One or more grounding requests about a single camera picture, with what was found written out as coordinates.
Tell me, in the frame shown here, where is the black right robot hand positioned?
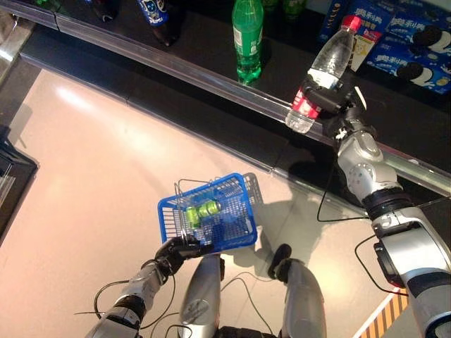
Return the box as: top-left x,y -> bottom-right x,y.
301,80 -> 357,123

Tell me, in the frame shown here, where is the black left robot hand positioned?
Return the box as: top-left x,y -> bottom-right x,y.
154,236 -> 214,275

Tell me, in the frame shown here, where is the clear water bottle red label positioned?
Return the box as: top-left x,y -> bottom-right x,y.
284,14 -> 364,134

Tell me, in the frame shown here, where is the blue plastic shopping basket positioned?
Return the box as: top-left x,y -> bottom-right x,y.
157,171 -> 259,255

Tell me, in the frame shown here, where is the silver left robot leg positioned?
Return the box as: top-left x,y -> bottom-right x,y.
179,253 -> 226,338

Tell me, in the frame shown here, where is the silver robot leg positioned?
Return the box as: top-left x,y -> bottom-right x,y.
266,243 -> 328,338
179,253 -> 226,338

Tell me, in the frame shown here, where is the small white red snack box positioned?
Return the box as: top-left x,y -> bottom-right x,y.
351,30 -> 383,71

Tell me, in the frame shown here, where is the slim dark blue box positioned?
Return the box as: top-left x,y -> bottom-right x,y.
319,0 -> 350,43

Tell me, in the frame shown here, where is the dark robot waist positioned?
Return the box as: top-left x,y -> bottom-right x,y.
216,325 -> 283,338

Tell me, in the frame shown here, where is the green Sprite bottle yellow cap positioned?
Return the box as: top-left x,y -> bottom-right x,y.
231,0 -> 265,85

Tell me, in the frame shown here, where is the silver right robot leg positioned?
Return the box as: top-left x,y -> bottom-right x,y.
266,243 -> 328,338

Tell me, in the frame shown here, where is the dark metal shelf board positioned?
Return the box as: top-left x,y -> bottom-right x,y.
0,0 -> 451,198

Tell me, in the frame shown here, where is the dark low display platform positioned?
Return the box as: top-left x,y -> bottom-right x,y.
0,125 -> 39,240

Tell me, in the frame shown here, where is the yellow black hazard tape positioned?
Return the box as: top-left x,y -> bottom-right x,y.
352,292 -> 412,338

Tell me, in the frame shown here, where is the black cable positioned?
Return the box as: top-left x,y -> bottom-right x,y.
93,273 -> 177,330
354,234 -> 409,295
316,163 -> 371,223
220,270 -> 276,335

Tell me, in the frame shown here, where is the clear plastic price rail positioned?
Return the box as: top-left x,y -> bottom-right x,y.
0,0 -> 451,198

